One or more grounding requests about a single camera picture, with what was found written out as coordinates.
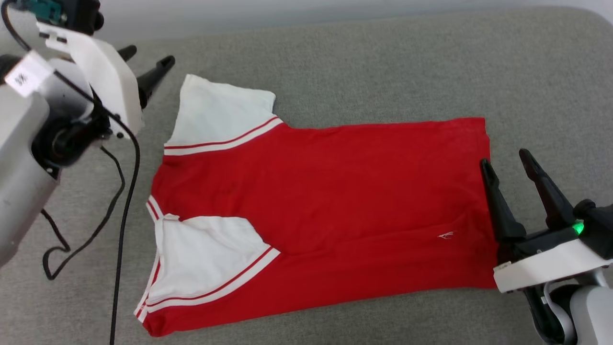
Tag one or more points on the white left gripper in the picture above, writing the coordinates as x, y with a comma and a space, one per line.
110, 76

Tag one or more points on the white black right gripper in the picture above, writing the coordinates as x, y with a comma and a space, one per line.
546, 263

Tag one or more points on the red and white t-shirt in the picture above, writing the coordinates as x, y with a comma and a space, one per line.
335, 191

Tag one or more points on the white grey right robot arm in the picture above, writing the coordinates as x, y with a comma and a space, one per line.
591, 316

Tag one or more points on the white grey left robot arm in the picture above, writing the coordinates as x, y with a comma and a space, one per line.
19, 167

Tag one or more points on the white paper label tag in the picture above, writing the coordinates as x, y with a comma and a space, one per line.
28, 74

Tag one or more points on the dark left wrist camera box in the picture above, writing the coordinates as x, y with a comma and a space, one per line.
72, 12

